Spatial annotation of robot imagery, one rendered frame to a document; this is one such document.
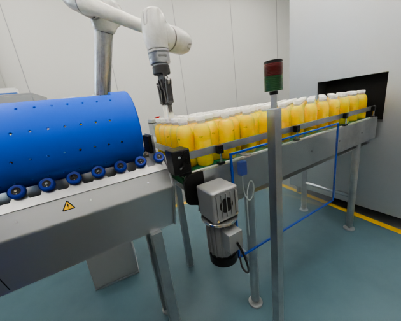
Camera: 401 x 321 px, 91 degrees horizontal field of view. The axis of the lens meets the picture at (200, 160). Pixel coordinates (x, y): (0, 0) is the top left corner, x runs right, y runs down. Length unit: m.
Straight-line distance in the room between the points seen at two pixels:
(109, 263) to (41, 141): 1.12
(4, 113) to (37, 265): 0.50
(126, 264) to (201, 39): 3.73
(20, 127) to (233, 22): 4.29
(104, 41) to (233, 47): 3.37
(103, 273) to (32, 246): 0.91
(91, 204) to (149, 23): 0.72
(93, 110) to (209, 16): 3.86
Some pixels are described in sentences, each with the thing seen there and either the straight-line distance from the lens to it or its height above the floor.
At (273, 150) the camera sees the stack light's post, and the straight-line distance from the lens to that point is 0.79.
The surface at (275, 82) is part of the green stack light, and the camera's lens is 0.76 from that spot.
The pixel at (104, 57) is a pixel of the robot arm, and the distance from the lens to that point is 1.47.
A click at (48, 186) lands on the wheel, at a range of 0.79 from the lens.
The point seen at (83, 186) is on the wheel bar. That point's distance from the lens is 0.79.
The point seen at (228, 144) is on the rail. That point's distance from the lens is 0.85.
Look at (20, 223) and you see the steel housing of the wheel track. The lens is 0.82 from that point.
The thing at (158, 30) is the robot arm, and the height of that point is 1.45.
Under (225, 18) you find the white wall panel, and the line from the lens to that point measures 4.60.
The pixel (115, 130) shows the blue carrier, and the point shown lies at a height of 1.10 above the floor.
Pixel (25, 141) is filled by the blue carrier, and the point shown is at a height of 1.11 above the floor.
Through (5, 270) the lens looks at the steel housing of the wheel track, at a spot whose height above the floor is 0.73.
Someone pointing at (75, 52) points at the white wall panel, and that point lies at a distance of 3.76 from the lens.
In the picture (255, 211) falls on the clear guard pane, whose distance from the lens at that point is 0.96.
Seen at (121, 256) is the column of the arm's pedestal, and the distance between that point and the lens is 1.65.
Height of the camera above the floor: 1.15
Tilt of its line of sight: 16 degrees down
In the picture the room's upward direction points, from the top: 7 degrees counter-clockwise
